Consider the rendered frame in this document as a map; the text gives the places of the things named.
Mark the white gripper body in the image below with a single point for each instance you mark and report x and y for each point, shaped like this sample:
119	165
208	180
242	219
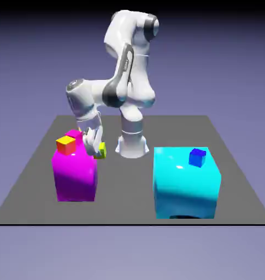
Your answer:
93	140

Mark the small yellow-green cube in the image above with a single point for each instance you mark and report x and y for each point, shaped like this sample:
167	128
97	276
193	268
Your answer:
102	150

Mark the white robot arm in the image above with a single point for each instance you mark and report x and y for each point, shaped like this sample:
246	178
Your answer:
132	72

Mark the small magenta cube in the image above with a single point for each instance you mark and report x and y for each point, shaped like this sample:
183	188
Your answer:
75	133

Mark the small orange cube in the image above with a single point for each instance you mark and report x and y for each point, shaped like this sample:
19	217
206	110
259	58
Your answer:
66	146

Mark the small blue cube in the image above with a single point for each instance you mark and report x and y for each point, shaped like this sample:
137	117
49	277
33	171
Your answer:
197	157

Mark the large magenta box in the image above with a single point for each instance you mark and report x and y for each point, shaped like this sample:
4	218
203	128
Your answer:
74	175

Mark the large cyan box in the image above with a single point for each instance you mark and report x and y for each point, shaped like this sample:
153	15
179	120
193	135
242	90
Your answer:
184	186

